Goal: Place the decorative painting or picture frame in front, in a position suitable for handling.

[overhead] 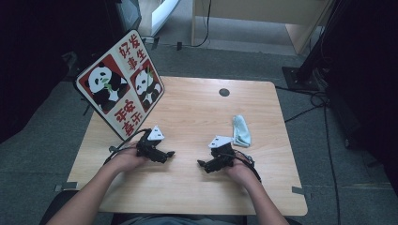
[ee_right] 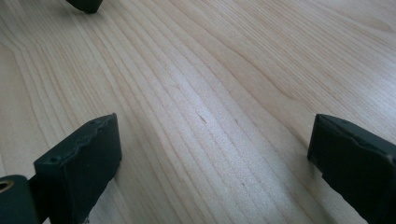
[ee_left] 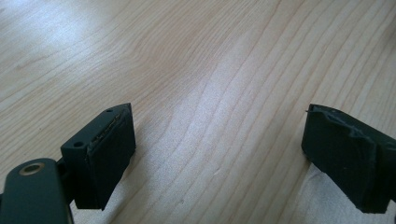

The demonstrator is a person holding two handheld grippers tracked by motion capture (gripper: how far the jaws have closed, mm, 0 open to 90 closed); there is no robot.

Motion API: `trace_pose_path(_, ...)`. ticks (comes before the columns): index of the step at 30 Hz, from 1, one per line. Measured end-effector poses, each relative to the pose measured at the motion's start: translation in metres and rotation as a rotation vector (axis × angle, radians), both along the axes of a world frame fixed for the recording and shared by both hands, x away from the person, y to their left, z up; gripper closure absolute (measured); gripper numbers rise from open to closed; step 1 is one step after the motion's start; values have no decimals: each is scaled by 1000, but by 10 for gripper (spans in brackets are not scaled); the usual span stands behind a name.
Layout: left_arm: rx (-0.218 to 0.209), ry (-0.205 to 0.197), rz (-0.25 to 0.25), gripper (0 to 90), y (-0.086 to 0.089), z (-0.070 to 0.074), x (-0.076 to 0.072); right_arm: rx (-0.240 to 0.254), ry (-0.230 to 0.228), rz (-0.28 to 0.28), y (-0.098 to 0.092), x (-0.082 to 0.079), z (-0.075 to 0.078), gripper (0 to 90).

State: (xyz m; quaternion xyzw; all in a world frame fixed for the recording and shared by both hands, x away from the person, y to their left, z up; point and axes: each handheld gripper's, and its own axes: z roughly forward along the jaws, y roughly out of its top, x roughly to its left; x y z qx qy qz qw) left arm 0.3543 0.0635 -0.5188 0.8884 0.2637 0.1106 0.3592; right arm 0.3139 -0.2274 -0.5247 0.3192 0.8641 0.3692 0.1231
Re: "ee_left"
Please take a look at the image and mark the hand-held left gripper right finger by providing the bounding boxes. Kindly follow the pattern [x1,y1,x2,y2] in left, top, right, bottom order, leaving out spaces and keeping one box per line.
[301,104,396,215]

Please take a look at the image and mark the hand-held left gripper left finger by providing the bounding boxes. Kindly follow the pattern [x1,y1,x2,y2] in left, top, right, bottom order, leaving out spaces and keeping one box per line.
[60,103,137,211]

